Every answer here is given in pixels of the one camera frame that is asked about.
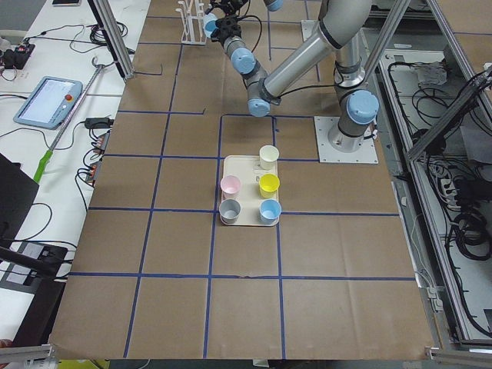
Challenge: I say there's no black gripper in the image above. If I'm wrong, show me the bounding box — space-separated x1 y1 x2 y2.
211 15 241 42
213 0 246 15

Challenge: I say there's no white plastic cup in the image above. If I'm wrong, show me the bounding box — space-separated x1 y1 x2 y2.
259 145 279 170

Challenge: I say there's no light blue plastic cup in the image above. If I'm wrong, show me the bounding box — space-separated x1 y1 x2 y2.
203 12 218 38

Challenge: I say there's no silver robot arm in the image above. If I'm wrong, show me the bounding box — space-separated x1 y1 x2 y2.
209 0 284 15
204 1 372 117

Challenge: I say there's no pink plastic cup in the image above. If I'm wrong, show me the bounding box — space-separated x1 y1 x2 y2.
220 175 241 199

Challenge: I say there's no yellow plastic cup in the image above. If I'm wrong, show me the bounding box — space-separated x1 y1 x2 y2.
258 173 280 198

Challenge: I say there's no grey plastic cup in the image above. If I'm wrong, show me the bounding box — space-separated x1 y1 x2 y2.
219 198 241 224

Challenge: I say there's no cream plastic tray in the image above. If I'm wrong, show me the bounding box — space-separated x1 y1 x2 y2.
222 155 279 227

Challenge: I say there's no black power adapter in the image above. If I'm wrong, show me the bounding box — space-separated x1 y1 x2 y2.
84 117 114 129

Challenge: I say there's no black smartphone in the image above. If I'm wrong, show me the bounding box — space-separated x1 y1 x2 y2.
52 0 81 6

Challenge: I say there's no blue teach pendant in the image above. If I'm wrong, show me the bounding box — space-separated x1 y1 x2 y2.
13 76 83 130

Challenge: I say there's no white wire cup rack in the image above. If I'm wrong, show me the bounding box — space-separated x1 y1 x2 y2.
175 0 207 45

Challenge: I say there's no aluminium frame post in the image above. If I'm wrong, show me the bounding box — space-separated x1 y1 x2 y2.
88 0 134 81

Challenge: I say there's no green handled reacher grabber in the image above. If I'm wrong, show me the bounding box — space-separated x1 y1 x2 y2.
33 57 114 184

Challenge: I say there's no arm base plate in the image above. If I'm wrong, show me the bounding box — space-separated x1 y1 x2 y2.
314 116 378 165

